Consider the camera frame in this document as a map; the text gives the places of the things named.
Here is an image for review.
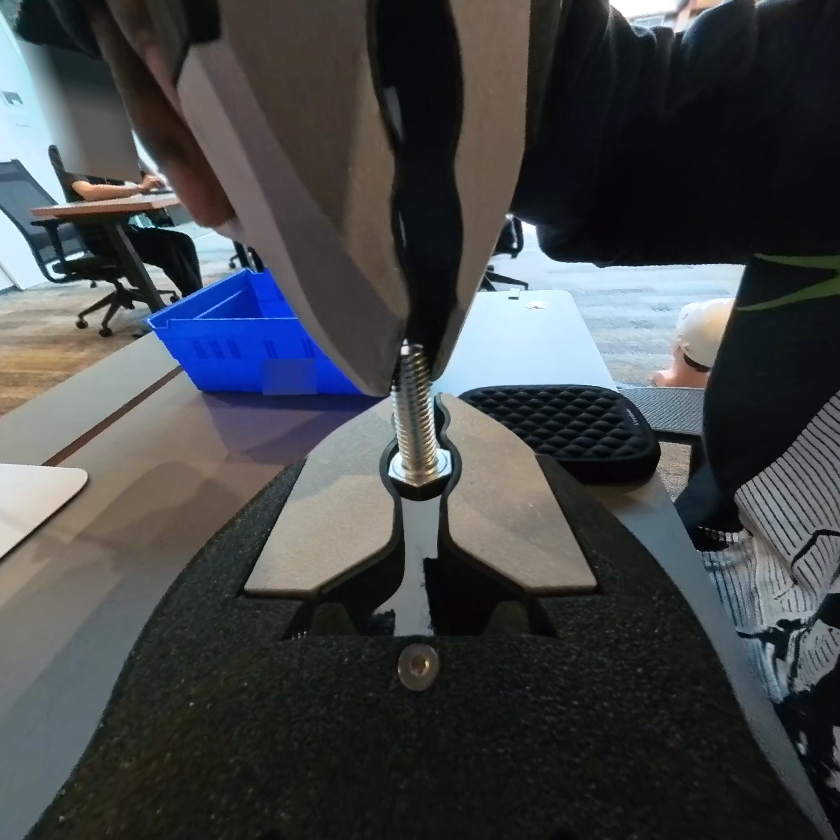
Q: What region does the grey mesh chair seat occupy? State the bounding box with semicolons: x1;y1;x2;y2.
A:
617;386;708;435

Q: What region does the wooden top office desk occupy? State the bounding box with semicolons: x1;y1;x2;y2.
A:
31;193;181;315

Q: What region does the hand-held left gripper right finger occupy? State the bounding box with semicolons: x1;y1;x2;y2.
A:
433;391;599;599

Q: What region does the white cap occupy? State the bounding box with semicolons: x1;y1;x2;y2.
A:
676;298;736;368

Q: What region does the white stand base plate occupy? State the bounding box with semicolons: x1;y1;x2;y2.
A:
0;464;89;560

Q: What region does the blue plastic bin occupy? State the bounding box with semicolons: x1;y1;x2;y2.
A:
144;266;368;396

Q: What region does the person's right hand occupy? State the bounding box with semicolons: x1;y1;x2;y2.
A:
105;13;236;229

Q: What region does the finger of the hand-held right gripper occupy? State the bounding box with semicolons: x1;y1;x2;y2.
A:
410;0;565;378
176;0;411;398

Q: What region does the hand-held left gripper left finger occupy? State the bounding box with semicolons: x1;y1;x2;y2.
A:
244;394;421;599

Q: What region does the black printed t-shirt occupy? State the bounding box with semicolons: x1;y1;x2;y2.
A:
676;252;840;840

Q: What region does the silver hex bolt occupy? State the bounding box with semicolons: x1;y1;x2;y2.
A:
388;340;439;476

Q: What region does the person's right forearm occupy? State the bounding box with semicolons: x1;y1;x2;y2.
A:
508;0;840;270

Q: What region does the black mesh office chair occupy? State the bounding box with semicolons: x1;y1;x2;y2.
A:
482;213;530;293
0;159;142;339

